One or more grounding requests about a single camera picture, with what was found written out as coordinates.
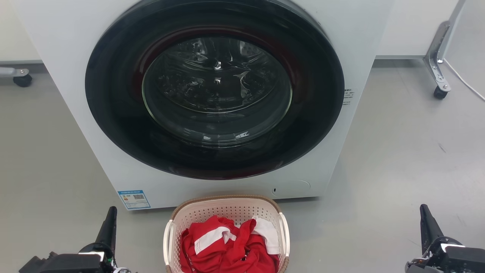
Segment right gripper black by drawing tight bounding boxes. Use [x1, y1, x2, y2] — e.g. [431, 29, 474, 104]
[405, 204, 485, 273]

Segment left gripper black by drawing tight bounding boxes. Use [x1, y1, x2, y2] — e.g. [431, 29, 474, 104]
[53, 206, 117, 273]

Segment cream perforated laundry basket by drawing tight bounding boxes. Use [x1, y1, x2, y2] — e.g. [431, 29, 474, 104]
[163, 195, 291, 273]

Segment blue energy label sticker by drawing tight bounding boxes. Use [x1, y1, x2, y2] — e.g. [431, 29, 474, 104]
[117, 190, 151, 210]

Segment red garment with white stripe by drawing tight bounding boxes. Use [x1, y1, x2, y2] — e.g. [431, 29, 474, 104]
[179, 215, 280, 273]

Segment black round washer door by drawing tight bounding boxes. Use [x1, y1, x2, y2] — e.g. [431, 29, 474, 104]
[85, 0, 345, 180]

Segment white front-load washing machine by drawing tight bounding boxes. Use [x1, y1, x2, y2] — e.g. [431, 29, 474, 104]
[11, 0, 393, 211]

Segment white cabinet panel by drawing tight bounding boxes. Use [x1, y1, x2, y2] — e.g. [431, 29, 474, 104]
[375, 0, 459, 59]
[0, 0, 42, 63]

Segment thin white cable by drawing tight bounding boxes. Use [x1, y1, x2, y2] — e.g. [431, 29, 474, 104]
[443, 59, 485, 102]

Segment tall grey metal frame leg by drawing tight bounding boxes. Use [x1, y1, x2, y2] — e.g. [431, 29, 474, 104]
[423, 0, 466, 91]

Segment short grey metal frame foot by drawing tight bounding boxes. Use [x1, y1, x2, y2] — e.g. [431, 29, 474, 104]
[0, 67, 30, 78]

